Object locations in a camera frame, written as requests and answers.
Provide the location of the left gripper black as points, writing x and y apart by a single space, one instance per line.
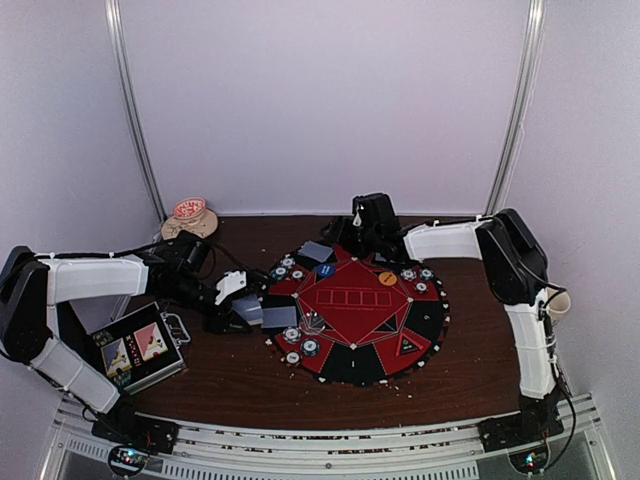
217 321

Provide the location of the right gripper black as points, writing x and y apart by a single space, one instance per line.
337 234

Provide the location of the blue playing card deck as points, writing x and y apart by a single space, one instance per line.
249 309

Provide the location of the orange big blind button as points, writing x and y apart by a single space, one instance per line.
387 278

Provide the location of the blue ten chips sector eight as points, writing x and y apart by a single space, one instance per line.
408 274

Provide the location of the dealt card sector five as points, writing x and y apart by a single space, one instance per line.
315 251

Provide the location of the dealt card sector three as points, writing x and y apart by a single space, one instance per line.
279 317

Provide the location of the blue small blind button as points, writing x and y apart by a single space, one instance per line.
325 270

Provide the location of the single green fifty chip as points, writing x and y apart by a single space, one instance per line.
426 274

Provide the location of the green fifty chips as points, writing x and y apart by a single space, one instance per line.
279 273
310 347

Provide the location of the brown hundred chip sector two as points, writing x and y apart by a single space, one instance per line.
292 358

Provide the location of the clear acrylic dealer button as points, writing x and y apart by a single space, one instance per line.
312 323

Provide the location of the black triangle all-in marker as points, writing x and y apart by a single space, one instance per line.
406 346

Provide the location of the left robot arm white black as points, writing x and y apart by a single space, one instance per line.
41 329

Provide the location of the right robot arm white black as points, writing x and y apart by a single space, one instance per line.
516 270

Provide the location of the aluminium poker case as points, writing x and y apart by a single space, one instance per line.
141 348

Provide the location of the round red black poker mat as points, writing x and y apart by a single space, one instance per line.
364 319

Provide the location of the round wooden plate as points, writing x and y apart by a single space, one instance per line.
203 226

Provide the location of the red white patterned bowl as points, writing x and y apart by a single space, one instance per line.
190 209

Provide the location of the cream ceramic mug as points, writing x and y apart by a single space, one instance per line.
558 303

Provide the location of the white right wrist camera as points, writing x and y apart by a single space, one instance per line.
360 212

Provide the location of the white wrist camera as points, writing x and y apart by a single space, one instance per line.
229 284
360 212

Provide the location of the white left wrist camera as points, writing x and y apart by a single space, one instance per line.
229 284

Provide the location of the right aluminium frame post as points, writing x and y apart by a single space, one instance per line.
529 64

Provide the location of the aluminium frame post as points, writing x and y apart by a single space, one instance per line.
529 64
116 33

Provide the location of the front aluminium rail base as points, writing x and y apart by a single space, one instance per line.
451 450

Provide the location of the left aluminium frame post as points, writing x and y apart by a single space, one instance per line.
116 33

